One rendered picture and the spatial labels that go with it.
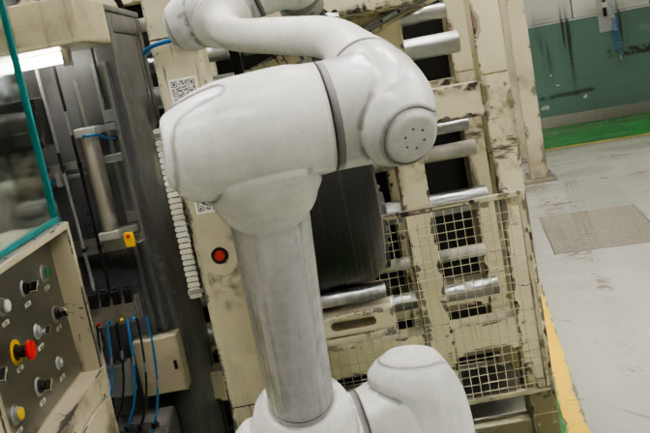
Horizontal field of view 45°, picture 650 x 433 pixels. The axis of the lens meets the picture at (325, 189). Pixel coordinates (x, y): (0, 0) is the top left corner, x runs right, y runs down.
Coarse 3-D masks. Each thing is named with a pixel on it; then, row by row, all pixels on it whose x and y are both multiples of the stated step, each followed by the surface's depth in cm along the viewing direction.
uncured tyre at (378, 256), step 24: (360, 168) 191; (336, 192) 189; (360, 192) 190; (312, 216) 190; (336, 216) 190; (360, 216) 191; (336, 240) 193; (360, 240) 194; (384, 240) 205; (336, 264) 197; (360, 264) 199; (384, 264) 209; (336, 288) 209
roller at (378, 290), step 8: (384, 280) 210; (344, 288) 209; (352, 288) 209; (360, 288) 208; (368, 288) 208; (376, 288) 208; (384, 288) 208; (320, 296) 208; (328, 296) 208; (336, 296) 208; (344, 296) 208; (352, 296) 208; (360, 296) 208; (368, 296) 208; (376, 296) 208; (384, 296) 208; (328, 304) 208; (336, 304) 208; (344, 304) 209
